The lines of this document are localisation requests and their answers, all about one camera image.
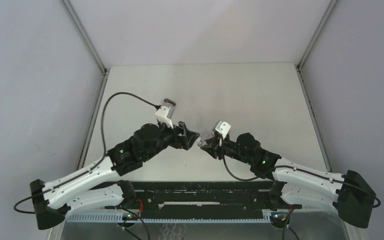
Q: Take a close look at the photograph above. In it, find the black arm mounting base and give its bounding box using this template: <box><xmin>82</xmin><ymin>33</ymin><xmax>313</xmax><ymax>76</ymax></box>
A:
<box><xmin>126</xmin><ymin>181</ymin><xmax>291</xmax><ymax>218</ymax></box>

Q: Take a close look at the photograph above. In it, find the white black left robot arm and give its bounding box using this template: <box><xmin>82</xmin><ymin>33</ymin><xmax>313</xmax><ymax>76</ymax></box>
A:
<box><xmin>29</xmin><ymin>121</ymin><xmax>200</xmax><ymax>230</ymax></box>

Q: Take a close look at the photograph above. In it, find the white slotted cable duct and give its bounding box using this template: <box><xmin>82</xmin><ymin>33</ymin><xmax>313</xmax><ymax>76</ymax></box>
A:
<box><xmin>66</xmin><ymin>211</ymin><xmax>271</xmax><ymax>224</ymax></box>

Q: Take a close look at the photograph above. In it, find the black left camera cable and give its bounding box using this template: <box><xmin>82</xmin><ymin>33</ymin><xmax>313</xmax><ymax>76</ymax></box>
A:
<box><xmin>13</xmin><ymin>92</ymin><xmax>161</xmax><ymax>215</ymax></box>

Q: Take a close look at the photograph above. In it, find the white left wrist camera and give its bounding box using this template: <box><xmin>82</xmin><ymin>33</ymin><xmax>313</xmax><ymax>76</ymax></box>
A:
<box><xmin>154</xmin><ymin>102</ymin><xmax>175</xmax><ymax>129</ymax></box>

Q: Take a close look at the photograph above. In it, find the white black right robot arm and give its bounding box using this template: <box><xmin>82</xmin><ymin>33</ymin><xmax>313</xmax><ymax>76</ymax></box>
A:
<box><xmin>200</xmin><ymin>133</ymin><xmax>381</xmax><ymax>229</ymax></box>

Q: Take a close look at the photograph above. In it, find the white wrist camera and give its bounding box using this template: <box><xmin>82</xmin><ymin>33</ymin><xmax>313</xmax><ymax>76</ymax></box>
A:
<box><xmin>154</xmin><ymin>102</ymin><xmax>175</xmax><ymax>129</ymax></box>
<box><xmin>212</xmin><ymin>120</ymin><xmax>232</xmax><ymax>140</ymax></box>

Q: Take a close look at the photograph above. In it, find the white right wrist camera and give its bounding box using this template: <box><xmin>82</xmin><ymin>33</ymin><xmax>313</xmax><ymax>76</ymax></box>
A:
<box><xmin>212</xmin><ymin>120</ymin><xmax>232</xmax><ymax>140</ymax></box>

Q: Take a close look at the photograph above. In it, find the black camera cable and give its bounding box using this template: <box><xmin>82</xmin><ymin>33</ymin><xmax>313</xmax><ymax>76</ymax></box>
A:
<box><xmin>221</xmin><ymin>142</ymin><xmax>382</xmax><ymax>209</ymax></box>
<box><xmin>13</xmin><ymin>92</ymin><xmax>161</xmax><ymax>215</ymax></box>

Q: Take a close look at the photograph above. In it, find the black right camera cable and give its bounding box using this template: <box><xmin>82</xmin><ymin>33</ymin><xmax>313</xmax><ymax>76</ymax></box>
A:
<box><xmin>221</xmin><ymin>142</ymin><xmax>382</xmax><ymax>209</ymax></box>

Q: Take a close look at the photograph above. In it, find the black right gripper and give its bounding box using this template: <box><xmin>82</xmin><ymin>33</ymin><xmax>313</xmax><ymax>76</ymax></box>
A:
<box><xmin>201</xmin><ymin>134</ymin><xmax>253</xmax><ymax>166</ymax></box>

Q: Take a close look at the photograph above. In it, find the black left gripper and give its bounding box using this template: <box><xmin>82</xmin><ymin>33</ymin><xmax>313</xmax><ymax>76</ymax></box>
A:
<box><xmin>142</xmin><ymin>118</ymin><xmax>199</xmax><ymax>161</ymax></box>

